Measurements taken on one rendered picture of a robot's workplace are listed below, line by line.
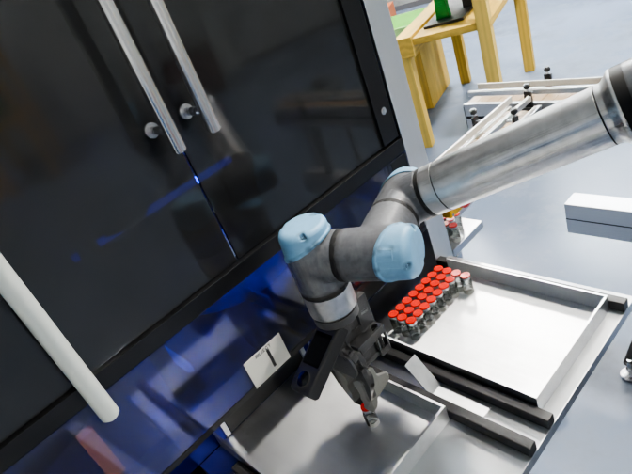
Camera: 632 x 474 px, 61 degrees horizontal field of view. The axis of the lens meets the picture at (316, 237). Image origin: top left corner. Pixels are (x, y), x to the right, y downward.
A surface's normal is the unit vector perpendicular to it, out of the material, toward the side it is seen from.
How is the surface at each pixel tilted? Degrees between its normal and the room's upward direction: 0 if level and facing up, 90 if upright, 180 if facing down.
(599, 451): 0
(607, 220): 90
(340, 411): 0
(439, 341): 0
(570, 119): 53
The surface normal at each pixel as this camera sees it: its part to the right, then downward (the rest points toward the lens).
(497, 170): -0.42, 0.51
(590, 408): -0.33, -0.81
